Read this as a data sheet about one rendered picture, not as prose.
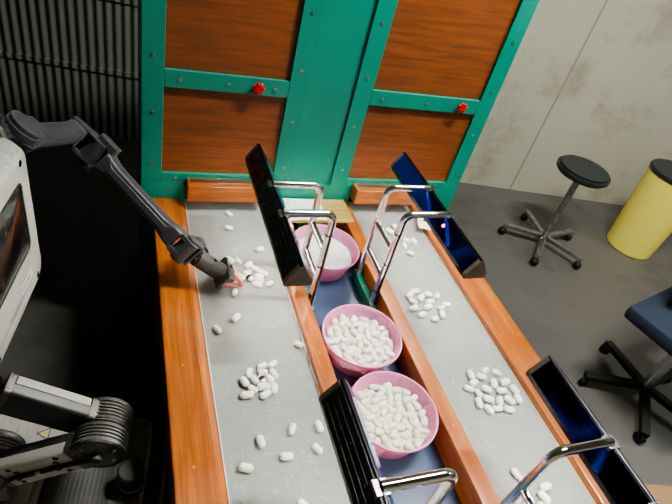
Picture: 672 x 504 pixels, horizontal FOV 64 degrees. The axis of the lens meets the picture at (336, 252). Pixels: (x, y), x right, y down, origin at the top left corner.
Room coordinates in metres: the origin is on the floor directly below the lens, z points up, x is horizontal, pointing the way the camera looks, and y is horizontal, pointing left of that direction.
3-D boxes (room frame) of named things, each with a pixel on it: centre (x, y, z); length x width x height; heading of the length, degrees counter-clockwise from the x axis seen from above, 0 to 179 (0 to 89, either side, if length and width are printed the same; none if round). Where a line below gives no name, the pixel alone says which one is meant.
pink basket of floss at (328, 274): (1.60, 0.04, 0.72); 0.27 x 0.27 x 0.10
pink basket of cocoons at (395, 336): (1.21, -0.16, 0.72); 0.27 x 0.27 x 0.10
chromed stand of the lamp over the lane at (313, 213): (1.35, 0.14, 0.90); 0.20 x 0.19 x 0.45; 27
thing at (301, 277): (1.32, 0.21, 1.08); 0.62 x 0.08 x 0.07; 27
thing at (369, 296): (1.54, -0.21, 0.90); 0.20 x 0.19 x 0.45; 27
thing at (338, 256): (1.60, 0.04, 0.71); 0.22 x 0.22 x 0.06
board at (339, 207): (1.80, 0.15, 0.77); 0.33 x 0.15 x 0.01; 117
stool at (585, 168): (3.36, -1.39, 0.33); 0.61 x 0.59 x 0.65; 109
